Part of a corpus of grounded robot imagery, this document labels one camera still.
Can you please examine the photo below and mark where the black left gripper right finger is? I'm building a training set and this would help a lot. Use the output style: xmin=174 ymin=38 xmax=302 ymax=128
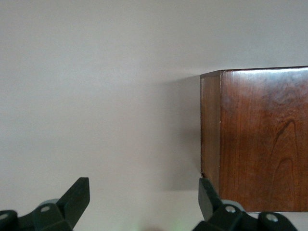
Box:
xmin=192 ymin=178 xmax=299 ymax=231

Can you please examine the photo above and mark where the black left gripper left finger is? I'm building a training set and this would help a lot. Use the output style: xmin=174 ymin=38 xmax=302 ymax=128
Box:
xmin=0 ymin=177 xmax=90 ymax=231

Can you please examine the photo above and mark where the dark brown wooden cabinet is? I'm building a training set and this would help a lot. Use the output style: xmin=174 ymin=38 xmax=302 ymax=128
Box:
xmin=200 ymin=66 xmax=308 ymax=213

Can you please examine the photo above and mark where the table cover sheet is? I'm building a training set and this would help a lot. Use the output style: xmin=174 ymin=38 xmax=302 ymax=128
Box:
xmin=0 ymin=0 xmax=308 ymax=231

